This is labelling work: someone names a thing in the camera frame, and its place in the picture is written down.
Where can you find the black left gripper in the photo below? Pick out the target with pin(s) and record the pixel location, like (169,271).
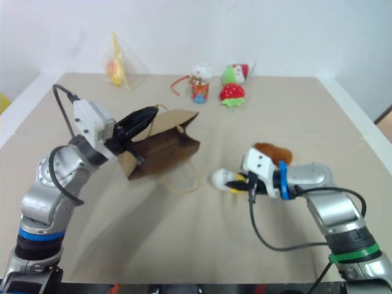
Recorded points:
(120,140)

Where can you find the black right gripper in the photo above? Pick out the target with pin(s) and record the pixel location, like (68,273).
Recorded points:
(259,186)

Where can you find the white penguin plush toy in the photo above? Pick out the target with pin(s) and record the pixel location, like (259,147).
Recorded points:
(220,179)

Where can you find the brown paper bag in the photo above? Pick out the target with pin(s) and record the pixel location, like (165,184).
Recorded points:
(165,147)

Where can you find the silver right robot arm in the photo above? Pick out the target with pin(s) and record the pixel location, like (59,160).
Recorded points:
(333,208)

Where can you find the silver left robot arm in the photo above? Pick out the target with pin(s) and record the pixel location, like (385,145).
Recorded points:
(49,196)

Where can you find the brown plush toy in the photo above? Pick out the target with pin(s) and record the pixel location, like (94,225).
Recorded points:
(278,153)

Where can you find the yellow orange plush toy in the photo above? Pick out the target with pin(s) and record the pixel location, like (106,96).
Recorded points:
(114,72)

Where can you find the clear plastic bag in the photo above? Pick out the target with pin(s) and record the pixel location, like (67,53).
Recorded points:
(131,65)

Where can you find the white-headed colourful plush doll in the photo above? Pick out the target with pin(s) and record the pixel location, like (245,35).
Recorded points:
(200,88)

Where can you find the red strawberry plush toy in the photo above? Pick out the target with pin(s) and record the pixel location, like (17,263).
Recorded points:
(232,91)

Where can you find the red white santa plush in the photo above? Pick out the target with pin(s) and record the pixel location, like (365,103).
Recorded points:
(243,71)

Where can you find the beige table cloth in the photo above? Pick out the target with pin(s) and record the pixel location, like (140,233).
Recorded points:
(196,232)

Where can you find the yellow object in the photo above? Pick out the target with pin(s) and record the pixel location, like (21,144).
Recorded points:
(3,104)

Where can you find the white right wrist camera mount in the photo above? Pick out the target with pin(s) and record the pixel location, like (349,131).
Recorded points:
(258,162)

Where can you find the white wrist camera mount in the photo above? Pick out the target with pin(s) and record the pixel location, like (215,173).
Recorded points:
(88,119)
(258,162)

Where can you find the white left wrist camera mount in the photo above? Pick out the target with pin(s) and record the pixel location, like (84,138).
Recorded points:
(88,119)

